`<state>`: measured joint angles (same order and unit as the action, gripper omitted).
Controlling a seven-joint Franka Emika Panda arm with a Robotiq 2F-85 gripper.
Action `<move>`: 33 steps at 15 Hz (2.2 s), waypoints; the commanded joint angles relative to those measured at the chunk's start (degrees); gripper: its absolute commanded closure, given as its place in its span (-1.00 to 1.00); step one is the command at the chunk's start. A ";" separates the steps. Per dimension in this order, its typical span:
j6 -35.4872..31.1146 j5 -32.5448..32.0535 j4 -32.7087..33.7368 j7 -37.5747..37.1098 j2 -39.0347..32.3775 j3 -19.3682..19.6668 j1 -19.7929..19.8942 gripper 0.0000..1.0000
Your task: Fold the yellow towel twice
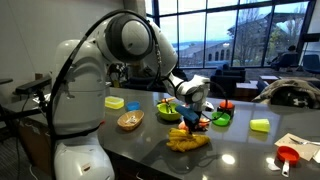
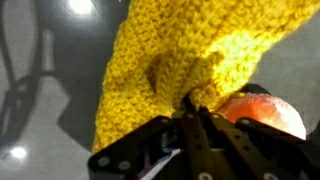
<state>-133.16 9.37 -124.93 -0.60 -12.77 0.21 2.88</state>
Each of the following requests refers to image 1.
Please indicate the orange ball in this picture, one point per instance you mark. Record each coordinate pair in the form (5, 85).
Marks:
(226, 104)

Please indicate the yellow-green plastic cup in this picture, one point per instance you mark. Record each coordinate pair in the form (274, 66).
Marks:
(260, 125)

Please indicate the dark blue sofa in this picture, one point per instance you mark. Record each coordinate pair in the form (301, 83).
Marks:
(228, 80)

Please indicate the metal fork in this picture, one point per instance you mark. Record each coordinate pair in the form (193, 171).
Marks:
(305, 142)

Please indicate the lime green bowl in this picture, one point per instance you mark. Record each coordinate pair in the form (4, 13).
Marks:
(166, 116)

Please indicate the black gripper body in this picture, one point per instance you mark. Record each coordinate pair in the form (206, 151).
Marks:
(192, 125)

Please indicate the small white paper piece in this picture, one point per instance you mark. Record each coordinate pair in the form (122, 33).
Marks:
(317, 156)

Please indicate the small green bowl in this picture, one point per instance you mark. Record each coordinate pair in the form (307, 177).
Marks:
(220, 119)

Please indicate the black stereo camera bar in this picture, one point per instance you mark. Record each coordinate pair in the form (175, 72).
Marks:
(33, 85)

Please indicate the small blue bowl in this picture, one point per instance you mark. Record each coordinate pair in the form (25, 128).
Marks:
(133, 106)

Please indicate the wooden coffee table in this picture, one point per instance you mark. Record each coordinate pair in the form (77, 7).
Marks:
(246, 89)

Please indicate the low lounge table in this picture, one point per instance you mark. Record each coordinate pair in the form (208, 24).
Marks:
(268, 78)

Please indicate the camouflage jacket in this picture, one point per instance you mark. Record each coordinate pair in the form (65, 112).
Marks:
(290, 90)

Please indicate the yellow plastic container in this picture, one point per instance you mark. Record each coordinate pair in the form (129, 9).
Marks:
(115, 102)

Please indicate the black camera stand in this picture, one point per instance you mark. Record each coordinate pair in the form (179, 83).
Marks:
(40, 101)

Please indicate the yellow knitted towel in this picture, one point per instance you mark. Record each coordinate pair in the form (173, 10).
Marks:
(181, 143)

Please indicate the plush toy animal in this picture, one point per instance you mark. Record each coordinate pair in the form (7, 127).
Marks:
(182, 126)

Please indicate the black box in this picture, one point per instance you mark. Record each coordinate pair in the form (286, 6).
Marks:
(230, 112)

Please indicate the toy carrot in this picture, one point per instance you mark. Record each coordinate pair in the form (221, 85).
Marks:
(167, 99)

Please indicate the red measuring cup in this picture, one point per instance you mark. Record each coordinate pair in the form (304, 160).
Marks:
(288, 155)

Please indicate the blue armchair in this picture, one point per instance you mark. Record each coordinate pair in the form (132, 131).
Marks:
(311, 63)

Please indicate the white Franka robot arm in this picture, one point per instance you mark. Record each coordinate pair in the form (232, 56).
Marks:
(80, 100)

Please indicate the seated person by window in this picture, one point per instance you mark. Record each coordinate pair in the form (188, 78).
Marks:
(285, 58)

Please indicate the large oval wicker basket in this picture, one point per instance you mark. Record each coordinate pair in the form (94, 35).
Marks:
(126, 124)

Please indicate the dark spoon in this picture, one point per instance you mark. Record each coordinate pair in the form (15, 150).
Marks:
(169, 108)

